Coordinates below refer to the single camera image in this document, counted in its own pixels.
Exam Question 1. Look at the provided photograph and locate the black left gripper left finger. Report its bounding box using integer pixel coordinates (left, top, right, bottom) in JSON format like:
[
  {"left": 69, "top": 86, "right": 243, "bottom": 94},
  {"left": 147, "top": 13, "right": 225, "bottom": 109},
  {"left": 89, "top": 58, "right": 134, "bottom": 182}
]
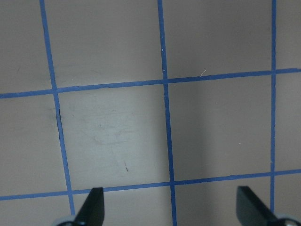
[{"left": 74, "top": 187, "right": 105, "bottom": 226}]

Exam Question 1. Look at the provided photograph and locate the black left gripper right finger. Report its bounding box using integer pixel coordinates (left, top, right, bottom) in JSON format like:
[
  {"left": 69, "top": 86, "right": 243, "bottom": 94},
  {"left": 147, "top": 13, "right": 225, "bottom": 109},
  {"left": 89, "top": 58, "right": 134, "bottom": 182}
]
[{"left": 236, "top": 186, "right": 277, "bottom": 226}]

